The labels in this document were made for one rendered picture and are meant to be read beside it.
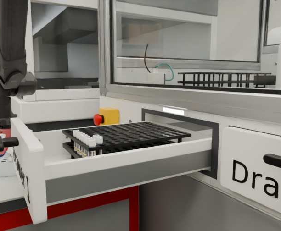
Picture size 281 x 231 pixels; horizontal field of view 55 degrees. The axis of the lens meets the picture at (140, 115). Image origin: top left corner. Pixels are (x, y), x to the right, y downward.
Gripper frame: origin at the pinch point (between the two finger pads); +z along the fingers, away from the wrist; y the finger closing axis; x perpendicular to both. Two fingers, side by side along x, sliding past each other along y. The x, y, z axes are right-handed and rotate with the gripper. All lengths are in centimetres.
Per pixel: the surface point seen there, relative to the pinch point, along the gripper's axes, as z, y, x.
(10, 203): 6.8, -19.0, -5.9
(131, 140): -8.4, -29.9, -29.9
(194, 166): -3, -32, -42
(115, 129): -8.3, -18.3, -28.4
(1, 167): 3.3, -5.1, -0.8
